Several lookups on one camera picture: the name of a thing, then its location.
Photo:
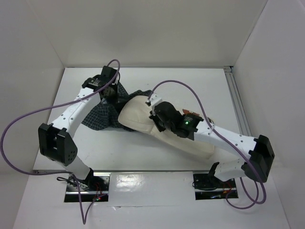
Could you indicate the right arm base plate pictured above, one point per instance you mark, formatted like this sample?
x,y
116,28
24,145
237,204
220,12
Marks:
x,y
210,188

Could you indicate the dark checked pillowcase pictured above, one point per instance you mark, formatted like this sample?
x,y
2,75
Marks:
x,y
105,114

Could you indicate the cream pillow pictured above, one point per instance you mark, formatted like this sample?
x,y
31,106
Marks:
x,y
135,115

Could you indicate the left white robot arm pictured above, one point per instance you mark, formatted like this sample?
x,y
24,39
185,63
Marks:
x,y
56,139

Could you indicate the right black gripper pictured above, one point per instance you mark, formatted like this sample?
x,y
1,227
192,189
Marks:
x,y
157,119

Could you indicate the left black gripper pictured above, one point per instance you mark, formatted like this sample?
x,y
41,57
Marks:
x,y
114,99

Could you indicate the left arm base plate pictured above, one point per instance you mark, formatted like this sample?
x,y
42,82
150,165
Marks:
x,y
87,193

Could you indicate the aluminium rail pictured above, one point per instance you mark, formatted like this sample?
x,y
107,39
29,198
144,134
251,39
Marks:
x,y
237,102

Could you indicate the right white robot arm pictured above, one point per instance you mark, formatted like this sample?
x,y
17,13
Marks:
x,y
255,155

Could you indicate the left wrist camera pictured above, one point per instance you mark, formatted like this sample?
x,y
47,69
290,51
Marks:
x,y
116,81

